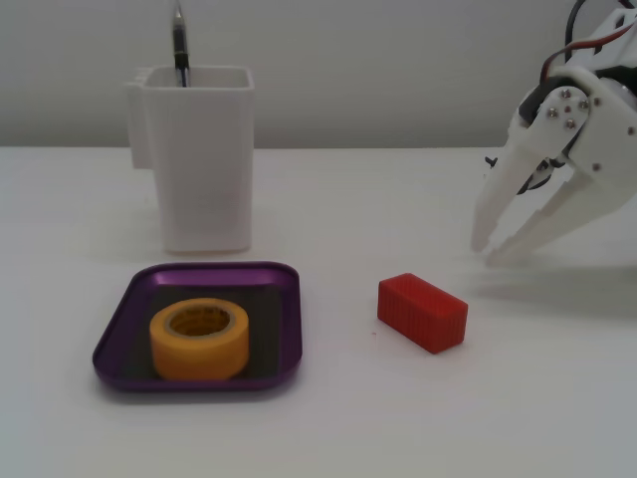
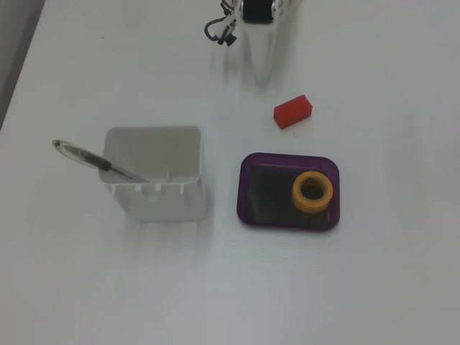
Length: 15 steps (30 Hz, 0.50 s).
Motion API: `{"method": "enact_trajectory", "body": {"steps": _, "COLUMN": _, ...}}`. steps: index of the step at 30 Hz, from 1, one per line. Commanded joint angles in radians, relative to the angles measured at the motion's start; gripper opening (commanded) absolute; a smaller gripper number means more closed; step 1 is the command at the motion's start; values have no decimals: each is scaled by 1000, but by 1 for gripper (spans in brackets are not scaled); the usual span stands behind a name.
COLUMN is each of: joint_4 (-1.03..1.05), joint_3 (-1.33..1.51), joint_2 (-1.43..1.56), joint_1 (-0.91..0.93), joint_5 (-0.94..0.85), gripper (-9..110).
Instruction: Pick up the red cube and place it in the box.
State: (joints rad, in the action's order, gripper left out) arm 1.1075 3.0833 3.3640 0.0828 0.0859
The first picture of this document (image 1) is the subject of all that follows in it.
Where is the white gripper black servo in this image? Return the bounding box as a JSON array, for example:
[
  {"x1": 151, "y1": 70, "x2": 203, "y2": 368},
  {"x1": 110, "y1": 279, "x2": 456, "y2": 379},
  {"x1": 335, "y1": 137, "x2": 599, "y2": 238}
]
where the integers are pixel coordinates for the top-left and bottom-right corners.
[{"x1": 471, "y1": 68, "x2": 637, "y2": 269}]

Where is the red plastic block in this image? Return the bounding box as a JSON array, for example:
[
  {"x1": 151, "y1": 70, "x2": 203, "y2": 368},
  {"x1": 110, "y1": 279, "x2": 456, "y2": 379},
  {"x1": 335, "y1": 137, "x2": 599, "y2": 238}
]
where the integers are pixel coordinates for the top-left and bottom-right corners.
[{"x1": 376, "y1": 272, "x2": 470, "y2": 356}]

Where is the purple metal tray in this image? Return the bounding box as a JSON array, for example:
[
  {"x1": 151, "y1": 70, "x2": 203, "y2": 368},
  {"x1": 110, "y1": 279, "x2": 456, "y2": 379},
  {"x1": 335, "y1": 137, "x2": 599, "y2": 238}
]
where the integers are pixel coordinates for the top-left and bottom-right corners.
[{"x1": 92, "y1": 260, "x2": 305, "y2": 392}]

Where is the white plastic pen holder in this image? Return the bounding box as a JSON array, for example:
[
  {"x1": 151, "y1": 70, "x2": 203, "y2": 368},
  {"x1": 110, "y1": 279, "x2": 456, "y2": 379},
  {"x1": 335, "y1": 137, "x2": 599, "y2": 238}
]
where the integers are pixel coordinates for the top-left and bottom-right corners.
[{"x1": 123, "y1": 64, "x2": 256, "y2": 256}]

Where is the yellow masking tape roll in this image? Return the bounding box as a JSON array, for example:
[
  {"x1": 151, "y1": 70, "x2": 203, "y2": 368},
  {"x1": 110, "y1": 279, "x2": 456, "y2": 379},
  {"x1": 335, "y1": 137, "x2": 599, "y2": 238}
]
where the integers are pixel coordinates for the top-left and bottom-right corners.
[{"x1": 148, "y1": 297, "x2": 251, "y2": 382}]

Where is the black ballpoint pen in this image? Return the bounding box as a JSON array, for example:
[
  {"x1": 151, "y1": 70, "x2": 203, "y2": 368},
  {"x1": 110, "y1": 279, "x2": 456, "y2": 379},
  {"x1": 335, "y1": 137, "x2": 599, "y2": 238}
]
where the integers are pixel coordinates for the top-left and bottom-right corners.
[{"x1": 171, "y1": 0, "x2": 193, "y2": 89}]

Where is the red servo wire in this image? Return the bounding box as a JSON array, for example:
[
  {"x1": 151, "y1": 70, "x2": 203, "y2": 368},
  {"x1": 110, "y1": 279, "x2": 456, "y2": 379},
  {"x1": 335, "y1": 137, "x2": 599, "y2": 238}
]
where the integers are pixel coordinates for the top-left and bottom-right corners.
[{"x1": 538, "y1": 27, "x2": 637, "y2": 85}]

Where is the black cable with zip ties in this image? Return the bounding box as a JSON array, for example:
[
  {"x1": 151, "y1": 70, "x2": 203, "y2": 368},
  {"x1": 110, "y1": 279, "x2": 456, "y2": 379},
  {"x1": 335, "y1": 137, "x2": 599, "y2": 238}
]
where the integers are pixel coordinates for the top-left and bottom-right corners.
[{"x1": 481, "y1": 0, "x2": 593, "y2": 196}]

